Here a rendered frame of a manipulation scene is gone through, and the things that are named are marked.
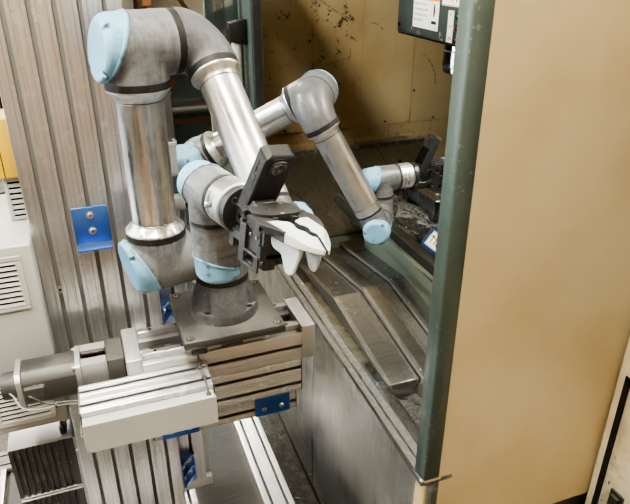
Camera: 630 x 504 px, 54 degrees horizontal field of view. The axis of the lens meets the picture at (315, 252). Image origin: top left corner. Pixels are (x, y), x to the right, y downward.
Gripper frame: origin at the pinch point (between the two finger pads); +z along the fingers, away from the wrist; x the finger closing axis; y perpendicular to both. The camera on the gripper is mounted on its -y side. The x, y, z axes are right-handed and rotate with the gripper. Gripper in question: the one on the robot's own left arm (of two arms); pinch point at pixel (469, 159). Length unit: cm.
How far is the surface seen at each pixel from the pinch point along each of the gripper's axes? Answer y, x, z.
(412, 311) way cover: 44, 10, -22
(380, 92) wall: 8, -129, 31
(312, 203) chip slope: 49, -97, -17
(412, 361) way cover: 47, 29, -32
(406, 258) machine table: 32.8, -4.2, -17.3
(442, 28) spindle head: -37.1, -11.4, -6.2
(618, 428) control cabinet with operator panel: 37, 79, -8
